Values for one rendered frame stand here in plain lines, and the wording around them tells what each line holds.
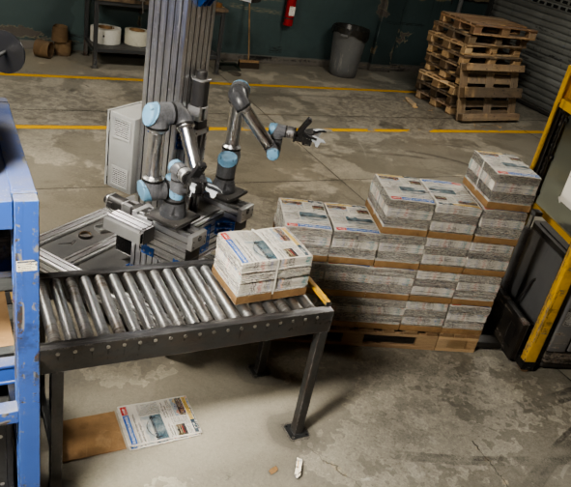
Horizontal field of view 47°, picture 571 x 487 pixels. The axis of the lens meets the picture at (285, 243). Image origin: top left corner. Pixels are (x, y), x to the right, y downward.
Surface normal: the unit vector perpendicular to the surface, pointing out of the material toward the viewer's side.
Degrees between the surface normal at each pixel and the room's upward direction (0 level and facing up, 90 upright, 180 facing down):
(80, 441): 0
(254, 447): 0
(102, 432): 0
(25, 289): 90
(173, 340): 90
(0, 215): 90
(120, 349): 90
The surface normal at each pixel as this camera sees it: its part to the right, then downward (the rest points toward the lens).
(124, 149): -0.49, 0.34
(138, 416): 0.18, -0.86
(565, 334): 0.13, 0.50
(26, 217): 0.43, 0.50
